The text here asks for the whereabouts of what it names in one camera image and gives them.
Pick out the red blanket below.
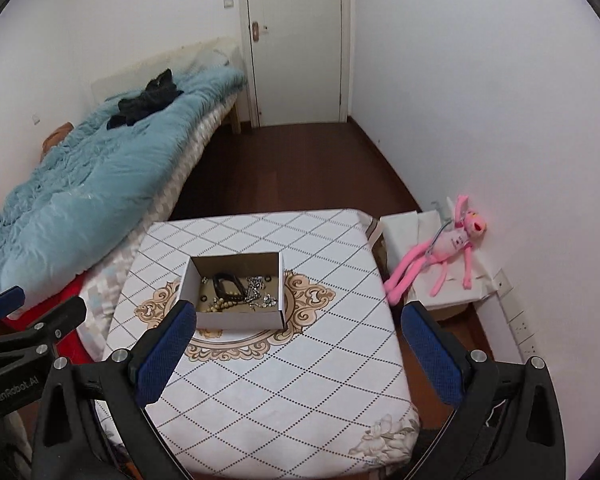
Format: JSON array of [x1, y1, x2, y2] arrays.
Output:
[[0, 272, 106, 366]]

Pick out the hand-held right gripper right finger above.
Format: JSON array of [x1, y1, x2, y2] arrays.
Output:
[[401, 301, 566, 480]]

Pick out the white power strip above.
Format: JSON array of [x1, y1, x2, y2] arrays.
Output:
[[495, 268, 541, 361]]

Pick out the white cardboard box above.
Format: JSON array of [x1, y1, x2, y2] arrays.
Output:
[[180, 251, 286, 331]]

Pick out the grey wire hanger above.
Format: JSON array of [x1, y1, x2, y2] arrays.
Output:
[[430, 202, 456, 256]]

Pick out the checked bed mattress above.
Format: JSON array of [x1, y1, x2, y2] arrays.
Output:
[[77, 92, 241, 361]]

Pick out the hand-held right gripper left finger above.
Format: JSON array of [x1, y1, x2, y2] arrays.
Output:
[[32, 301, 197, 480]]

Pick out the white patterned table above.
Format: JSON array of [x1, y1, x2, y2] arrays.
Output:
[[94, 208, 422, 478]]

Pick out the light blue quilt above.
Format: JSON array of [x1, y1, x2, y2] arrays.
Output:
[[0, 67, 246, 301]]

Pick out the white door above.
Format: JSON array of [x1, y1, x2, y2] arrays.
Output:
[[237, 0, 351, 127]]

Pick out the black clothes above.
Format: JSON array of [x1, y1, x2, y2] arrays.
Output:
[[107, 68, 185, 131]]

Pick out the black smartwatch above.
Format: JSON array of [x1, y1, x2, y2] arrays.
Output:
[[212, 272, 246, 306]]

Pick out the brown pillow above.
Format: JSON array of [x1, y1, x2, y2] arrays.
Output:
[[42, 122, 75, 153]]

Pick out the wooden bead bracelet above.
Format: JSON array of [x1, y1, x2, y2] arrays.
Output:
[[197, 296, 241, 313]]

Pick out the pink plush toy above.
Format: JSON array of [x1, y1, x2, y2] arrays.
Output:
[[384, 194, 487, 305]]

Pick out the white cloth covered box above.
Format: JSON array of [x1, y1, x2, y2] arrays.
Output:
[[380, 210, 498, 311]]

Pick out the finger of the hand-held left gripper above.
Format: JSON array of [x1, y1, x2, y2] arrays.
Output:
[[0, 286, 25, 326], [0, 297, 87, 376]]

